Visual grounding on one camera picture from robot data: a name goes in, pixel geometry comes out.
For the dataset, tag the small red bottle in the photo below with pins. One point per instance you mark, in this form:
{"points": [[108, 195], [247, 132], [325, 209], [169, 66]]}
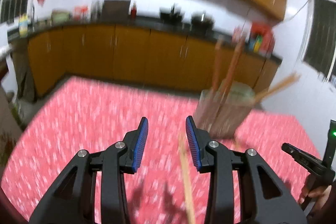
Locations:
{"points": [[133, 12]]}

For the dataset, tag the wooden chopstick two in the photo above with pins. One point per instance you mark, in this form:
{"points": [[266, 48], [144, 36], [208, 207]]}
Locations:
{"points": [[283, 84]]}

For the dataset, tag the lower wooden kitchen cabinets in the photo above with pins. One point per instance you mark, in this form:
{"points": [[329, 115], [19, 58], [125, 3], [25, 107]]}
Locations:
{"points": [[123, 54]]}

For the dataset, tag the red thermos flasks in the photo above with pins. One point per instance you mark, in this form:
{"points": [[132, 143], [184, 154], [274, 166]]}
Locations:
{"points": [[267, 44]]}

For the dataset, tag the dark cutting board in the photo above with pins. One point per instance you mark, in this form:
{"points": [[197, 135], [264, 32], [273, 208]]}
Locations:
{"points": [[115, 10]]}

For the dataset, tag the yellow detergent bottle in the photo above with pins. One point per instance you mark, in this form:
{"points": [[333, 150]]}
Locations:
{"points": [[23, 25]]}

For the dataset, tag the pink bottle on counter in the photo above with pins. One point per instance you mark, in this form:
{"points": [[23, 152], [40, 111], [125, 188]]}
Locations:
{"points": [[236, 34]]}

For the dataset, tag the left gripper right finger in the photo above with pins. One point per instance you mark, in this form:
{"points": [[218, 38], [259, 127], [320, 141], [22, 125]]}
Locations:
{"points": [[264, 198]]}

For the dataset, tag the green bowl on counter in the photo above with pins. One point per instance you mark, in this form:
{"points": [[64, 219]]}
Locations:
{"points": [[60, 16]]}

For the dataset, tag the colourful boxes on counter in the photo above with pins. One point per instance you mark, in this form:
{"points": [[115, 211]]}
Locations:
{"points": [[255, 42]]}

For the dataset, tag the beige perforated utensil holder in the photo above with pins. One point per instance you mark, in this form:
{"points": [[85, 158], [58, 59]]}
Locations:
{"points": [[222, 120]]}

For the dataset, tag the wooden chopstick one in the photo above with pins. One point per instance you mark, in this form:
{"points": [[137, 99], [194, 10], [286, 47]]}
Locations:
{"points": [[189, 204]]}

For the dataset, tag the right window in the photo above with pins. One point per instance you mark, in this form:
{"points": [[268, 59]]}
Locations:
{"points": [[319, 45]]}

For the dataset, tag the wooden chopstick three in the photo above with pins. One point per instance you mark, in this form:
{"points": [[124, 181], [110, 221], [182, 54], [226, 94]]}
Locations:
{"points": [[232, 68]]}

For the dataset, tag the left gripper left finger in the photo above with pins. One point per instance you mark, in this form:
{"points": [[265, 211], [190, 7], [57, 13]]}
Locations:
{"points": [[71, 197]]}

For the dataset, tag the red floral tablecloth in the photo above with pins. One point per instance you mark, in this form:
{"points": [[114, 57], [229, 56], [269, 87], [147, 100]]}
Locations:
{"points": [[91, 115]]}

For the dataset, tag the black lidded wok right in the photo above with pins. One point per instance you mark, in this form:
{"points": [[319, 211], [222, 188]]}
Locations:
{"points": [[202, 20]]}

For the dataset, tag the person's hand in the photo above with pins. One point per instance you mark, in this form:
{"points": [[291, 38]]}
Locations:
{"points": [[320, 194]]}

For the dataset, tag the black wok left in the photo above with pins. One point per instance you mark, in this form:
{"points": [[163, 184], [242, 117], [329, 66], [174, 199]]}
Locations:
{"points": [[173, 15]]}

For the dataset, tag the red plastic bag on counter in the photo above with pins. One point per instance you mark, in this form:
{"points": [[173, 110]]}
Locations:
{"points": [[80, 13]]}

